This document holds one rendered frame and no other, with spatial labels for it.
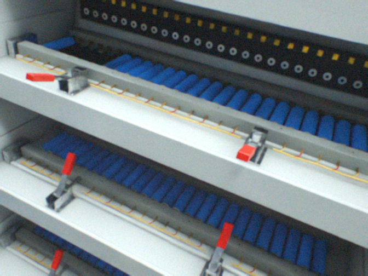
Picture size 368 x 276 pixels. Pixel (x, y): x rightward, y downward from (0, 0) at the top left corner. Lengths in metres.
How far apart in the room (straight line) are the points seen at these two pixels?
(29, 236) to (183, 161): 0.44
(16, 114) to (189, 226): 0.37
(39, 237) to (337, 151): 0.58
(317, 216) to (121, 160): 0.36
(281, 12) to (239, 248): 0.32
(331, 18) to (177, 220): 0.34
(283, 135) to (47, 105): 0.33
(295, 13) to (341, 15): 0.04
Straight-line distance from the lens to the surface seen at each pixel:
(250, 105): 0.45
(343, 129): 0.46
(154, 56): 0.56
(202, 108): 0.42
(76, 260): 0.70
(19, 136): 0.68
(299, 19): 0.35
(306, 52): 0.51
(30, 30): 0.63
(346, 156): 0.41
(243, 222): 0.54
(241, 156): 0.31
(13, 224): 0.78
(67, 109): 0.47
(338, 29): 0.35
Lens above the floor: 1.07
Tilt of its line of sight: 20 degrees down
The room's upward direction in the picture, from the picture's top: 14 degrees clockwise
